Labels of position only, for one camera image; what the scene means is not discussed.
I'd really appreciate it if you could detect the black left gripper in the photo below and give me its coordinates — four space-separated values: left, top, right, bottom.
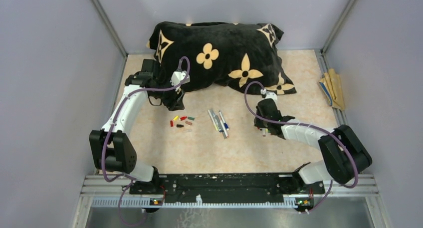
151 78 186 113

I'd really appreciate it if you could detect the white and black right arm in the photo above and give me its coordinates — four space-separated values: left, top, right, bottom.
254 98 373 194

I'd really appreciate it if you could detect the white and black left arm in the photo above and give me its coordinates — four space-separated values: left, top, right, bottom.
89 56 191 195

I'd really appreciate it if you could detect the white pen with light-green cap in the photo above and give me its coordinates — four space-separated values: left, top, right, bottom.
208 110 220 132

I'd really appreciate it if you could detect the white pen with blue end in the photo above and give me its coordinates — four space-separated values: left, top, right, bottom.
211 109 223 132

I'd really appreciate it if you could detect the black pillow with cream flowers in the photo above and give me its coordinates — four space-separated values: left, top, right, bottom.
146 21 296 95

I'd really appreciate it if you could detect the folded yellow and blue cloth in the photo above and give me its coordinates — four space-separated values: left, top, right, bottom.
318 68 346 111

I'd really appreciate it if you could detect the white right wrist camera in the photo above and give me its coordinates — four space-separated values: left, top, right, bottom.
260 89 278 102

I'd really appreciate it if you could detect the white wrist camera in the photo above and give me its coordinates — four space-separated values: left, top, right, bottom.
260 89 278 102
171 71 190 87

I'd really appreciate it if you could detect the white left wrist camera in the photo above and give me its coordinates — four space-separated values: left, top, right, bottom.
171 71 190 87

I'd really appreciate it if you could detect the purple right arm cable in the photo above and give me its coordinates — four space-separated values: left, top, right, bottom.
243 81 360 214

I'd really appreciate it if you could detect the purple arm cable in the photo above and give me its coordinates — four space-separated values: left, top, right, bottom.
243 81 360 214
100 56 192 227

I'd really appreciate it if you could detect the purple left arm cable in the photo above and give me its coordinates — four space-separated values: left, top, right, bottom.
100 56 192 227

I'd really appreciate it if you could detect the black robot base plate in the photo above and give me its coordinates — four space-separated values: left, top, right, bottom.
129 173 325 204

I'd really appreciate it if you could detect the aluminium wall rail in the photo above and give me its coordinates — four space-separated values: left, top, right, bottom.
90 0 128 59

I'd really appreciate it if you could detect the aluminium front frame rail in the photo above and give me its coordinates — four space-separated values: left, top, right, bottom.
73 173 392 228

